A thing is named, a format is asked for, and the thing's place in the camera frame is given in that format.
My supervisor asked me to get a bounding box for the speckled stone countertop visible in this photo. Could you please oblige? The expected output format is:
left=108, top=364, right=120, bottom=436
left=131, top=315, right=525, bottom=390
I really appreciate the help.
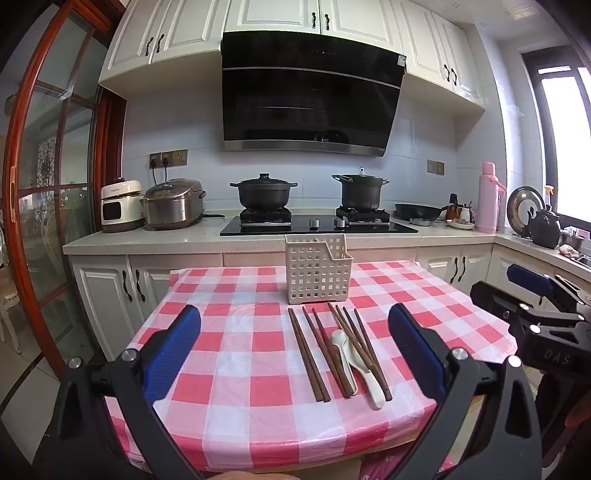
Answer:
left=62, top=215, right=591, bottom=287

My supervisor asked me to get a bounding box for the black teapot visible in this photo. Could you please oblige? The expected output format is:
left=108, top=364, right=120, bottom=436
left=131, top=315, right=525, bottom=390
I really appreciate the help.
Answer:
left=526, top=205, right=561, bottom=249

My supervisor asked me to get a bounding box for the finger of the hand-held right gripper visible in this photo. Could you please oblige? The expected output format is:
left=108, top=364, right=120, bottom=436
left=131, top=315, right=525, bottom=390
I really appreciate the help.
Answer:
left=470, top=280, right=591, bottom=334
left=506, top=264, right=591, bottom=315

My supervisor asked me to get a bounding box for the red white checkered tablecloth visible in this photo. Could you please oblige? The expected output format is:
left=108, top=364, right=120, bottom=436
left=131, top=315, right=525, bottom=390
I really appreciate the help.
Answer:
left=104, top=261, right=520, bottom=474

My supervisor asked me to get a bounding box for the silver rice cooker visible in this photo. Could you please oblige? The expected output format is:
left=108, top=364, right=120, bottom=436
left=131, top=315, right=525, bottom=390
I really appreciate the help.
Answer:
left=141, top=178, right=206, bottom=230

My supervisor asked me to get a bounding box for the brown wooden chopstick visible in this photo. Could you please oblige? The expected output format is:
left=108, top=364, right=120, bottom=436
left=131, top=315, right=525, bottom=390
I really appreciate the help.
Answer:
left=311, top=307, right=348, bottom=398
left=327, top=302, right=370, bottom=393
left=317, top=309, right=356, bottom=398
left=344, top=306, right=385, bottom=398
left=288, top=307, right=325, bottom=402
left=353, top=309, right=393, bottom=401
left=335, top=305, right=377, bottom=397
left=302, top=306, right=332, bottom=402

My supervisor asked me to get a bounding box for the gold wall socket panel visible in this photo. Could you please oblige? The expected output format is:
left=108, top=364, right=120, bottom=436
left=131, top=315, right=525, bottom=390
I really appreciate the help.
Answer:
left=148, top=148, right=189, bottom=168

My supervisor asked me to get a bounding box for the red wooden glass door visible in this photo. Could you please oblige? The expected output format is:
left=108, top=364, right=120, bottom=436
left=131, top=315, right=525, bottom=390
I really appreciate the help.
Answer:
left=0, top=0, right=127, bottom=379

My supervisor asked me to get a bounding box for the black wok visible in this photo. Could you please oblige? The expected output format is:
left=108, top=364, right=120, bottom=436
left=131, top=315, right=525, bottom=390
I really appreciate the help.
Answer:
left=394, top=202, right=448, bottom=221

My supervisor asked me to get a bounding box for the round glass pot lid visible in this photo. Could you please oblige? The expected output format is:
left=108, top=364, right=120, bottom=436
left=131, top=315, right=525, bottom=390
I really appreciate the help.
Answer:
left=506, top=185, right=546, bottom=238

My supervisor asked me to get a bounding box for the steel container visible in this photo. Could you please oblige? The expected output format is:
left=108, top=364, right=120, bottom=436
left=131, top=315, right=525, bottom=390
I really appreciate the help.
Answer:
left=560, top=228, right=589, bottom=252

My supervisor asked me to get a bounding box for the white rice cooker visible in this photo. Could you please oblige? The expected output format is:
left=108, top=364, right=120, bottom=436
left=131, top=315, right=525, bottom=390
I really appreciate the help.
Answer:
left=100, top=178, right=145, bottom=233

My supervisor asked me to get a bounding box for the pink thermos flask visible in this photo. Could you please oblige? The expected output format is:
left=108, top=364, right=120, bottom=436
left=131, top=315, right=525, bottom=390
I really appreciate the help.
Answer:
left=475, top=161, right=507, bottom=234

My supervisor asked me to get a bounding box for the white wall cabinet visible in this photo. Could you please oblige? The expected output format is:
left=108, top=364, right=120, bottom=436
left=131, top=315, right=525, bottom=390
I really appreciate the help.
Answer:
left=98, top=0, right=229, bottom=97
left=392, top=0, right=486, bottom=121
left=224, top=0, right=407, bottom=54

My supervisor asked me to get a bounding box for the dark framed window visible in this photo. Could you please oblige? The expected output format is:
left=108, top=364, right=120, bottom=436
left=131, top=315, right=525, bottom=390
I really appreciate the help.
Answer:
left=522, top=46, right=591, bottom=222

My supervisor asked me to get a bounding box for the black casserole pot with lid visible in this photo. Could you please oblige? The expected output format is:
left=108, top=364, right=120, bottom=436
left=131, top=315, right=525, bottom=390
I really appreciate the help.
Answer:
left=230, top=173, right=298, bottom=210

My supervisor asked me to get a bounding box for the black glass gas hob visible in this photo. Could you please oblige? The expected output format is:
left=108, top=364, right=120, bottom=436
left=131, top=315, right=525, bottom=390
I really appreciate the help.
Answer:
left=220, top=206, right=419, bottom=237

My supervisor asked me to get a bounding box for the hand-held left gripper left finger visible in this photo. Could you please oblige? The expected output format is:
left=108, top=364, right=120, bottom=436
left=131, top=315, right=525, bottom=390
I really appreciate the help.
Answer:
left=46, top=304, right=204, bottom=480

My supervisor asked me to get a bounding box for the white spoon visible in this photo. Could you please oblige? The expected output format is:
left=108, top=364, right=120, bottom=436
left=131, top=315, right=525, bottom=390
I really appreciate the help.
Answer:
left=331, top=329, right=360, bottom=397
left=345, top=348, right=386, bottom=411

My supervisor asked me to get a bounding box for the white perforated plastic basket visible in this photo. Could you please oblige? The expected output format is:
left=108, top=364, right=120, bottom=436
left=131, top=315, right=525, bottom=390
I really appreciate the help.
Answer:
left=284, top=233, right=354, bottom=305

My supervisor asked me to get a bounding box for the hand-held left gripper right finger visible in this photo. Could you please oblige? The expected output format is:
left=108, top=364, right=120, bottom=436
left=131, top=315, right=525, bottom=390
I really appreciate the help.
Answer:
left=387, top=302, right=543, bottom=480

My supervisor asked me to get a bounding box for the tall black stockpot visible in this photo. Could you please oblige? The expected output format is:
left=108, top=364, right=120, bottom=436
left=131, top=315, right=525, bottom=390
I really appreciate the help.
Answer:
left=331, top=168, right=391, bottom=210

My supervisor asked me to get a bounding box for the black range hood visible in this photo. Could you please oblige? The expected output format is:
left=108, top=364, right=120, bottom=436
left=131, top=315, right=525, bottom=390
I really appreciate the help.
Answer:
left=221, top=31, right=408, bottom=158

